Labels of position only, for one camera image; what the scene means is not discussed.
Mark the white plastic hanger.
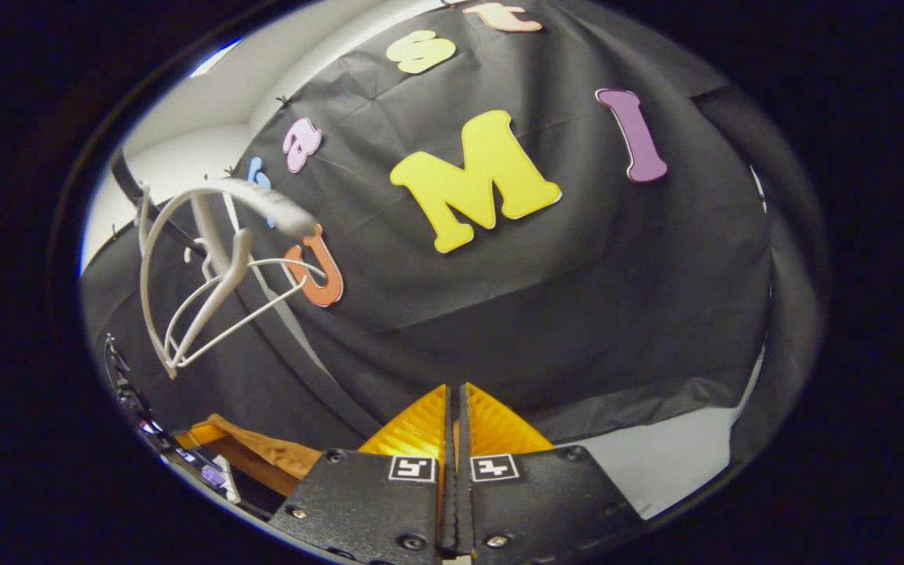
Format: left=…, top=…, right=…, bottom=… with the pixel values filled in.
left=138, top=177, right=319, bottom=379
left=163, top=228, right=329, bottom=370

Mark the black backdrop cloth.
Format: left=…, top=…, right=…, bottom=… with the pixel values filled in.
left=79, top=0, right=829, bottom=464

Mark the brown shirt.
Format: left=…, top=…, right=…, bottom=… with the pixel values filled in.
left=205, top=414, right=324, bottom=497

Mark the large ceiling light panel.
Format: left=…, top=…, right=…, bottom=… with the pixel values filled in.
left=189, top=38, right=242, bottom=78

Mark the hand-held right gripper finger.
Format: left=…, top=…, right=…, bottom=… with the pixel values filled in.
left=268, top=383, right=457, bottom=565
left=458, top=382, right=647, bottom=560

